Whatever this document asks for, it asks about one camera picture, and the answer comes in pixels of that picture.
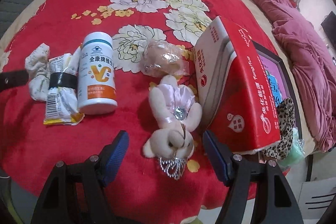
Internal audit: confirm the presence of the white floral scrunchie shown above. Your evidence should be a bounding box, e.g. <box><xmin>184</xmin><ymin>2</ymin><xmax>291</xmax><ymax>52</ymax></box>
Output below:
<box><xmin>25</xmin><ymin>43</ymin><xmax>50</xmax><ymax>102</ymax></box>

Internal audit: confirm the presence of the small green tissue pack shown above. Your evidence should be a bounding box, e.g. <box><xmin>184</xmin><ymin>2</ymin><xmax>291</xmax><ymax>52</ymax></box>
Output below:
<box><xmin>278</xmin><ymin>127</ymin><xmax>305</xmax><ymax>170</ymax></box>

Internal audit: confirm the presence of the leopard print scrunchie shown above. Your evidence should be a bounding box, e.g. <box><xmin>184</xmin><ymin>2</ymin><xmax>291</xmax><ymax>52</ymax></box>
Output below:
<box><xmin>261</xmin><ymin>97</ymin><xmax>295</xmax><ymax>160</ymax></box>

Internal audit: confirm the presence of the cream plush bear with crown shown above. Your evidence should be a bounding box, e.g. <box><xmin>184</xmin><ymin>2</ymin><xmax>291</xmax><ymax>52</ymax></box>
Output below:
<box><xmin>142</xmin><ymin>75</ymin><xmax>202</xmax><ymax>180</ymax></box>

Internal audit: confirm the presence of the taped white snack packet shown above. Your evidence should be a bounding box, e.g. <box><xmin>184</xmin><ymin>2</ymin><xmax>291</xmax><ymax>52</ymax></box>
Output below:
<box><xmin>43</xmin><ymin>48</ymin><xmax>84</xmax><ymax>126</ymax></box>

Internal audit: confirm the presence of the white vitamin bottle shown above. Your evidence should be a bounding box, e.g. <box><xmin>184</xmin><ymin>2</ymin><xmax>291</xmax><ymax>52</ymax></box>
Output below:
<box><xmin>77</xmin><ymin>32</ymin><xmax>117</xmax><ymax>115</ymax></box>

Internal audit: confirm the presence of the red floral blanket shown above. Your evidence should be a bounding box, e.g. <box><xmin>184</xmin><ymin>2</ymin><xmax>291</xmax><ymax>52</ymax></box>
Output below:
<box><xmin>0</xmin><ymin>0</ymin><xmax>292</xmax><ymax>223</ymax></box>

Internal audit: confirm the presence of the red tissue box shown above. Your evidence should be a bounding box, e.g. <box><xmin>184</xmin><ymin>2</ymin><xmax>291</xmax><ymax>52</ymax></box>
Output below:
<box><xmin>193</xmin><ymin>16</ymin><xmax>280</xmax><ymax>155</ymax></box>

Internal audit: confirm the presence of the pink quilt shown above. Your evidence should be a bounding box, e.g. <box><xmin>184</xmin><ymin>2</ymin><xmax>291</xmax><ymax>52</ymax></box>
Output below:
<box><xmin>253</xmin><ymin>0</ymin><xmax>335</xmax><ymax>152</ymax></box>

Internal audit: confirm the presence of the bagged peach sponge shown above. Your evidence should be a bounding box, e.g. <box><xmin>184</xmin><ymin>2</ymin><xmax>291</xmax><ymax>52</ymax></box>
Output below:
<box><xmin>140</xmin><ymin>40</ymin><xmax>189</xmax><ymax>78</ymax></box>

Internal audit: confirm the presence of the wall mounted television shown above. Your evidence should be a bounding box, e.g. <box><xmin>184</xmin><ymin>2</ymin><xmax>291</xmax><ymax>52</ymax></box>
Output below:
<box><xmin>321</xmin><ymin>11</ymin><xmax>336</xmax><ymax>48</ymax></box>

